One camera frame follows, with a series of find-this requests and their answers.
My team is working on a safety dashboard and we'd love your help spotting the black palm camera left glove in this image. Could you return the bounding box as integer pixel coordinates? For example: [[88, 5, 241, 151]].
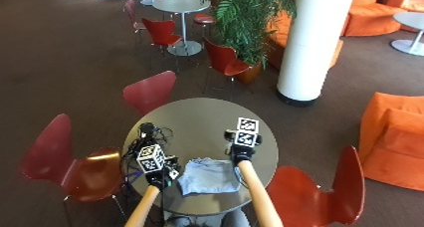
[[165, 155, 184, 181]]

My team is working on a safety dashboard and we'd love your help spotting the orange bench sofa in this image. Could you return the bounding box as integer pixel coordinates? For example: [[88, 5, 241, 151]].
[[264, 10, 345, 71]]

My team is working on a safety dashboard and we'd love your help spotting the glossy red wooden chair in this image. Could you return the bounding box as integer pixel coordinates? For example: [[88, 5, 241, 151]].
[[202, 37, 254, 102], [123, 70, 179, 117], [141, 17, 186, 72], [19, 113, 131, 223], [265, 144, 367, 227]]

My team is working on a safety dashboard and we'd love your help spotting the black palm camera right glove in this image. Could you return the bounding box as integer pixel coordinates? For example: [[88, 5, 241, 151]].
[[222, 129, 237, 143]]

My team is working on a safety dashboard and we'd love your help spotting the orange armchair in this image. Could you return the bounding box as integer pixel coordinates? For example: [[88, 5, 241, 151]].
[[358, 92, 424, 192]]

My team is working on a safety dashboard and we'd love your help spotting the black cable bundle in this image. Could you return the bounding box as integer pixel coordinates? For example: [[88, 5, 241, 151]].
[[121, 121, 177, 188]]

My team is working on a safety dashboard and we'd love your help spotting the green potted palm plant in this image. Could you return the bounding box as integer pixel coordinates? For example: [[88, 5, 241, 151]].
[[206, 0, 298, 68]]

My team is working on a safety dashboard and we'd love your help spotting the white marker cube right glove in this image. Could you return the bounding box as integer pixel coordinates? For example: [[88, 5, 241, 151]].
[[232, 116, 261, 148]]

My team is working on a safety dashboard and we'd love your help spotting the the person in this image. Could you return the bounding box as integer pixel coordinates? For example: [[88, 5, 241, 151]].
[[165, 208, 254, 227]]

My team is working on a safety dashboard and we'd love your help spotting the round grey pedestal table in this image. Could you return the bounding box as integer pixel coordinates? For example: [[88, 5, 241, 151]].
[[152, 0, 213, 58]]

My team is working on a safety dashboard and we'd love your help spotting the orange round sofa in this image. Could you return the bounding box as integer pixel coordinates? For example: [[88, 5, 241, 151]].
[[341, 0, 424, 38]]

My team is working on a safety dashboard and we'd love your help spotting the orange plant pot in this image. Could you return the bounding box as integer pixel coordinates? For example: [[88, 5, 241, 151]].
[[233, 62, 266, 86]]

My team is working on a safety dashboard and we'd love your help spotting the black palm camera glove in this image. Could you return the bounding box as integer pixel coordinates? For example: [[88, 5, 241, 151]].
[[165, 155, 184, 181], [222, 129, 237, 143]]

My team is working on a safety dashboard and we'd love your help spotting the dark red chair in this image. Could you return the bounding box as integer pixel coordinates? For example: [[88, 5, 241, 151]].
[[124, 0, 149, 52]]

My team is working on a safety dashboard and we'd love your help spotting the white round column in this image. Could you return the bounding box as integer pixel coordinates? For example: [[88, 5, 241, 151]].
[[276, 0, 358, 108]]

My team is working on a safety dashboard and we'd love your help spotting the light blue folded cloth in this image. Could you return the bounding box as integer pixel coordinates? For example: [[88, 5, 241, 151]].
[[177, 156, 242, 196]]

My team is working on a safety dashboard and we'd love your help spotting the round white pedestal table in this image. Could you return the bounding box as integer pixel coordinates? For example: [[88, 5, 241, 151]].
[[390, 11, 424, 58]]

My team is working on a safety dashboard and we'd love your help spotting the white marker cube left glove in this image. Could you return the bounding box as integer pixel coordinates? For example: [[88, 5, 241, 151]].
[[136, 143, 168, 174]]

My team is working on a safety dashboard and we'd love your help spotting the person's right hand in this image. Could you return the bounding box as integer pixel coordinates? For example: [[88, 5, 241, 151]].
[[228, 142, 258, 167]]

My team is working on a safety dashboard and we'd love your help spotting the white marker cube glove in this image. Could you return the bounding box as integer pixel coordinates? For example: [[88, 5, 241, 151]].
[[232, 116, 261, 148], [136, 143, 168, 174]]

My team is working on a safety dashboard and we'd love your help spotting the person's left hand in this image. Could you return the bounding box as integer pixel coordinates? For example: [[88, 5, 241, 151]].
[[145, 155, 184, 191]]

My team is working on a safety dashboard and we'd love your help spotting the red round stool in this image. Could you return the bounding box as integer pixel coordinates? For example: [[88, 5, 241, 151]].
[[193, 13, 217, 39]]

